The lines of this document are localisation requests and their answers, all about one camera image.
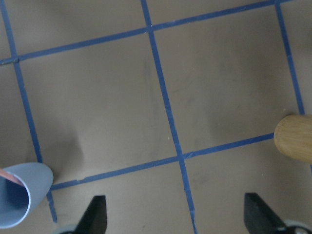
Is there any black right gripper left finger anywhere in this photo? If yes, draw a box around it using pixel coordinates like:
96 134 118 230
74 195 107 234

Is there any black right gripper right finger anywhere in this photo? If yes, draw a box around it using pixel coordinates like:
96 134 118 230
244 193 293 234

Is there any light blue plastic cup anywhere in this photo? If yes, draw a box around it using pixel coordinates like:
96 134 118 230
0 162 54 229

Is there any pink chopstick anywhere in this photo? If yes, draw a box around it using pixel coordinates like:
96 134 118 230
0 168 24 187

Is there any bamboo wooden cup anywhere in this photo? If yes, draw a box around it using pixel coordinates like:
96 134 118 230
273 114 312 165

